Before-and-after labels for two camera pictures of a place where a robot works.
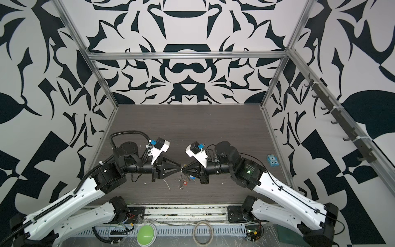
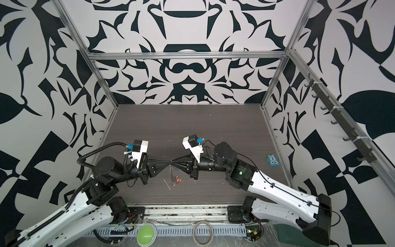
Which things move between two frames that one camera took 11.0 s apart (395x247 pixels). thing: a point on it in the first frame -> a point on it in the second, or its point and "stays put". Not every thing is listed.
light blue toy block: (273, 161) stays put
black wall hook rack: (330, 107) stays put
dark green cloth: (286, 235) stays put
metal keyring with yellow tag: (180, 180) -> (174, 172)
